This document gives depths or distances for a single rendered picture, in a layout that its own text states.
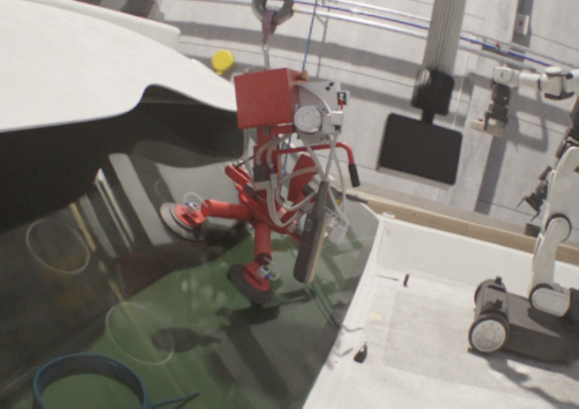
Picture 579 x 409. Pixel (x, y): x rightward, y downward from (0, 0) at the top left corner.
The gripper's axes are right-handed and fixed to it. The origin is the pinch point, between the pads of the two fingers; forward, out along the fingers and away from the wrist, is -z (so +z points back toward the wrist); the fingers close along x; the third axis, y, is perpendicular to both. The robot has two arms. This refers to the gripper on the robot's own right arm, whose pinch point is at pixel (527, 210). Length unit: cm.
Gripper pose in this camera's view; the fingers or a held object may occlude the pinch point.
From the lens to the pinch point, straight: 257.7
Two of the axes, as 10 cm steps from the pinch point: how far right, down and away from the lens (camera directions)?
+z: 5.5, -7.3, -4.0
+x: -5.8, -6.8, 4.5
